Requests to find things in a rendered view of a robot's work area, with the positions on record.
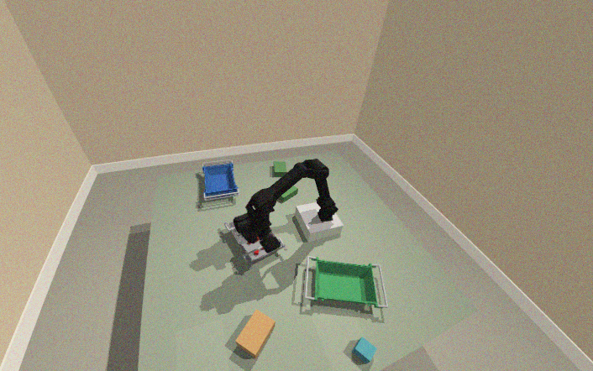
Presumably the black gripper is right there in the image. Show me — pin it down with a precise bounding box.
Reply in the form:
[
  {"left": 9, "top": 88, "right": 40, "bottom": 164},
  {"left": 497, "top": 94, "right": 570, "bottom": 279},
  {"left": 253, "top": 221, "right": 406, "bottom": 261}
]
[{"left": 255, "top": 221, "right": 281, "bottom": 253}]

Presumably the orange-brown rectangular block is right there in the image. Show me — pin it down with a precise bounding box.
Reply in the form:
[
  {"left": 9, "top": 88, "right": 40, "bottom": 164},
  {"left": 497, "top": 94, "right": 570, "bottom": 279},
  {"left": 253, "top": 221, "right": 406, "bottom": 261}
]
[{"left": 235, "top": 310, "right": 276, "bottom": 358}]

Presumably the green block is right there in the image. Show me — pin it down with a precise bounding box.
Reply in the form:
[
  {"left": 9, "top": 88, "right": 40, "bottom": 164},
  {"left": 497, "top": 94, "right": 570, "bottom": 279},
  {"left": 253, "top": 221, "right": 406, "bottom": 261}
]
[
  {"left": 274, "top": 161, "right": 287, "bottom": 177},
  {"left": 278, "top": 186, "right": 298, "bottom": 202}
]

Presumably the small teal block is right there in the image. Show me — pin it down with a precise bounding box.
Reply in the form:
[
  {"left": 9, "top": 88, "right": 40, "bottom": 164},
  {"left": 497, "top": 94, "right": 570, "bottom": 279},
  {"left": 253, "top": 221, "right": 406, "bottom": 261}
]
[{"left": 352, "top": 337, "right": 376, "bottom": 364}]

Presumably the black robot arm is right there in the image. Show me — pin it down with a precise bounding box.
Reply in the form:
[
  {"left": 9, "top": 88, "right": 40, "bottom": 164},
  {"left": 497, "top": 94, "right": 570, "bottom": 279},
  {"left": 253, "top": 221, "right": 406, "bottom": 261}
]
[{"left": 234, "top": 159, "right": 338, "bottom": 243}]

